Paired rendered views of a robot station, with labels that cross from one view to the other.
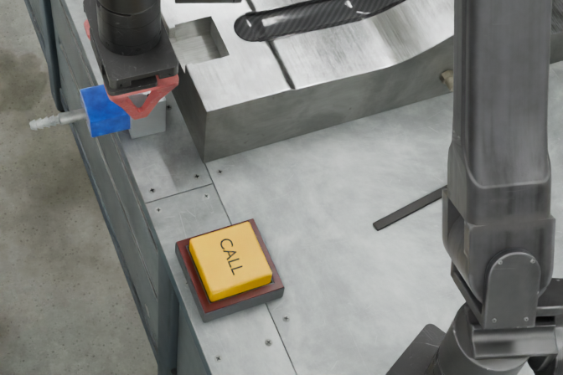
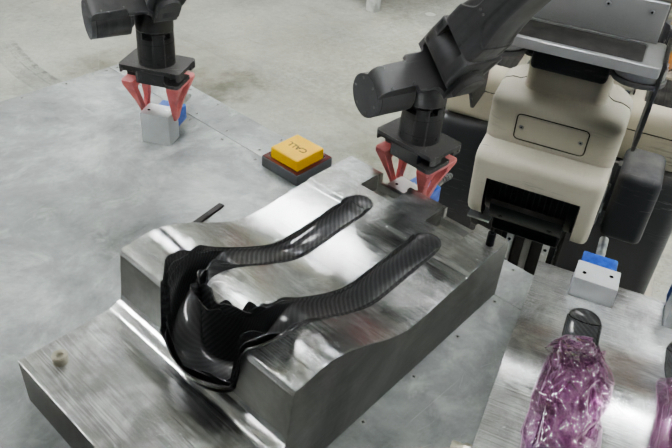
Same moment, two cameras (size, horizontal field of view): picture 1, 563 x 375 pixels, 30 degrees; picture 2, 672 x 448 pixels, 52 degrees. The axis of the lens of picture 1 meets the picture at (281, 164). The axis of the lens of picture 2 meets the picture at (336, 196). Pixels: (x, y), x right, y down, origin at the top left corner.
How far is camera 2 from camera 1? 1.40 m
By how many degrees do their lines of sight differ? 87
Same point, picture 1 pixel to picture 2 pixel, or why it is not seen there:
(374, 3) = (280, 254)
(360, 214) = (233, 209)
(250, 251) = (288, 151)
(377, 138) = not seen: hidden behind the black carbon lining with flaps
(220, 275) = (297, 139)
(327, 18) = (311, 235)
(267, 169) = not seen: hidden behind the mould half
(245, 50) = (353, 189)
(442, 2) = (222, 237)
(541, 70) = not seen: outside the picture
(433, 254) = (178, 203)
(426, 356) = (176, 66)
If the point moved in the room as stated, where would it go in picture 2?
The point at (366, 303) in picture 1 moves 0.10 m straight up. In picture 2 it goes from (213, 174) to (210, 118)
